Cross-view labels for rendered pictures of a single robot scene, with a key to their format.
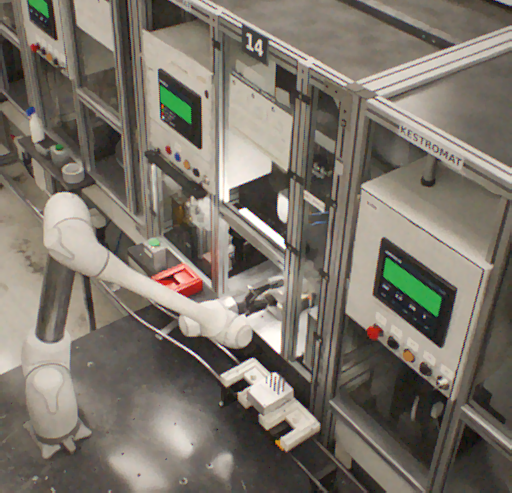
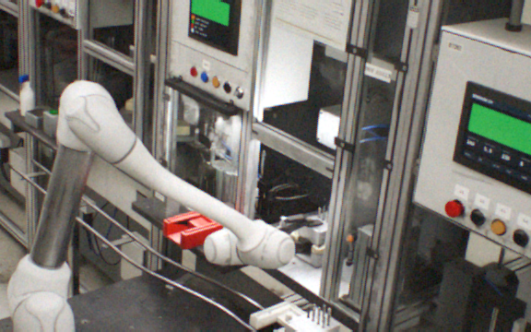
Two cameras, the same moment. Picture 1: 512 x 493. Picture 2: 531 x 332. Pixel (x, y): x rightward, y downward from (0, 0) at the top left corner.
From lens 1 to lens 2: 0.80 m
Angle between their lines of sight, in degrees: 15
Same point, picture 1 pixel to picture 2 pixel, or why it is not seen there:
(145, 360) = (150, 320)
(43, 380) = (40, 302)
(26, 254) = not seen: outside the picture
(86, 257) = (112, 132)
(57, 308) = (63, 220)
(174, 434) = not seen: outside the picture
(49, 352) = (46, 279)
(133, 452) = not seen: outside the picture
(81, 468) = not seen: outside the picture
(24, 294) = not seen: outside the picture
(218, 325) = (256, 235)
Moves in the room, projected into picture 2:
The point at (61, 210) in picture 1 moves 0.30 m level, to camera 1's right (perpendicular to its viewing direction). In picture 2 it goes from (84, 88) to (195, 97)
